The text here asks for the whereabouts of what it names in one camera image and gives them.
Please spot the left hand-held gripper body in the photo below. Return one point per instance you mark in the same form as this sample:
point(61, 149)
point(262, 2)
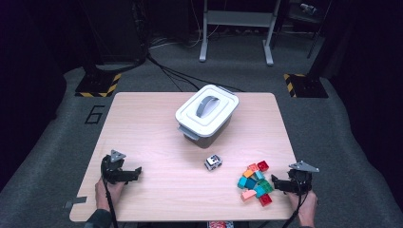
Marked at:
point(112, 171)

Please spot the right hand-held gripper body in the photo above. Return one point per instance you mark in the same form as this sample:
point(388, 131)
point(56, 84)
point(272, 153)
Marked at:
point(299, 182)

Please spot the green toy block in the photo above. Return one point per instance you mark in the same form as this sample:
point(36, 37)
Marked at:
point(266, 186)

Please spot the red toy block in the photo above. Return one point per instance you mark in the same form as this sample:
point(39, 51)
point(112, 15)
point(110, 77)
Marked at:
point(265, 199)
point(263, 165)

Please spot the dark teal toy block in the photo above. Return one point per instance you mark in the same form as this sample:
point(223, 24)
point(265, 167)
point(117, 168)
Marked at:
point(251, 183)

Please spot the coral toy block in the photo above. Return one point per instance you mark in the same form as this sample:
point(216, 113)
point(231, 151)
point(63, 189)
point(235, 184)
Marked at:
point(253, 167)

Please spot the orange toy block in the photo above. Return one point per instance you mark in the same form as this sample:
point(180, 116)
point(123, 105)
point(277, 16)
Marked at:
point(248, 173)

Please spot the pink toy block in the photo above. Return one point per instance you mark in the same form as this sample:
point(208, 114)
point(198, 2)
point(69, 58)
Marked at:
point(248, 194)

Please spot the cyan toy block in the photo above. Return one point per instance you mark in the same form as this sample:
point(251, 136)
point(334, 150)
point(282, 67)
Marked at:
point(242, 182)

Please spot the small white toy car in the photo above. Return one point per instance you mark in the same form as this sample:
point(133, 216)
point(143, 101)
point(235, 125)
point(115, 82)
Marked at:
point(213, 162)

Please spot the clear brown storage box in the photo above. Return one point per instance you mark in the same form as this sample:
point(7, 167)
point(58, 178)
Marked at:
point(210, 141)

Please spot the person's left hand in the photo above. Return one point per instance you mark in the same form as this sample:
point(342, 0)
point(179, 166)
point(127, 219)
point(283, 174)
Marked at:
point(106, 196)

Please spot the person's right hand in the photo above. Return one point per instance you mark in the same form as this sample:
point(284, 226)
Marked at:
point(306, 209)

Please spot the grey tape strip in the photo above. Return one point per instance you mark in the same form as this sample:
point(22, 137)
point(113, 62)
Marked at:
point(77, 200)

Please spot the red patterned item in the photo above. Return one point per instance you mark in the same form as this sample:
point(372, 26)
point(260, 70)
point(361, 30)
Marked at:
point(218, 224)

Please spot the black cabinet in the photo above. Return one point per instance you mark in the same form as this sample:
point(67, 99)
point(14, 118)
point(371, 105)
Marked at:
point(117, 31)

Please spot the grey device on stand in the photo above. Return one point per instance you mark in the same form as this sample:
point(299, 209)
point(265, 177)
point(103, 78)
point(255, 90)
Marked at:
point(308, 8)

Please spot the black yellow striped base plate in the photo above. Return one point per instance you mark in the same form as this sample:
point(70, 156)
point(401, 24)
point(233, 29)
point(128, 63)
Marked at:
point(95, 85)
point(309, 87)

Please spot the grey metal desk frame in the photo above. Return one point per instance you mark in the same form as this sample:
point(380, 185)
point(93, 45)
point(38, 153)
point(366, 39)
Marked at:
point(237, 18)

